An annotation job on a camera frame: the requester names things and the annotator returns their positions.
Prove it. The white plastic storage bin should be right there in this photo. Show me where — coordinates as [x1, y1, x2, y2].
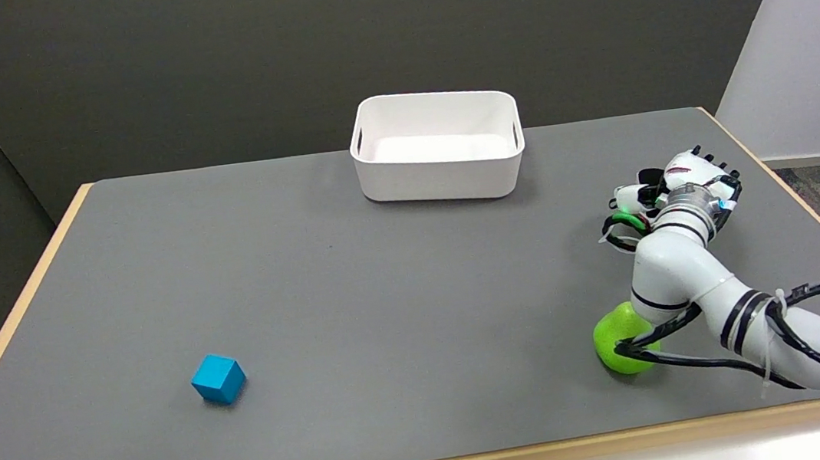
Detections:
[344, 80, 531, 215]

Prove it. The gray table mat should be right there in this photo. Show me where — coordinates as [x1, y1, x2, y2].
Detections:
[0, 93, 820, 460]

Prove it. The green pear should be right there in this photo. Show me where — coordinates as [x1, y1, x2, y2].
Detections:
[589, 299, 663, 379]

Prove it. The green cable bundle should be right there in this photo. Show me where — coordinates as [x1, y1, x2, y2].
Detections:
[600, 205, 662, 256]

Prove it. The short black wrist cable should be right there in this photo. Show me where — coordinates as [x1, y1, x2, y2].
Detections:
[709, 172, 748, 230]

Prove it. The long black cable loop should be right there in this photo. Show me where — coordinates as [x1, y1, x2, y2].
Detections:
[609, 281, 820, 439]

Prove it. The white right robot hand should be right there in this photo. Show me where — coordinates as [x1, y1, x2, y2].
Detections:
[606, 141, 746, 225]

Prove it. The blue cube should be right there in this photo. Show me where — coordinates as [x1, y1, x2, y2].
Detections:
[188, 350, 250, 409]

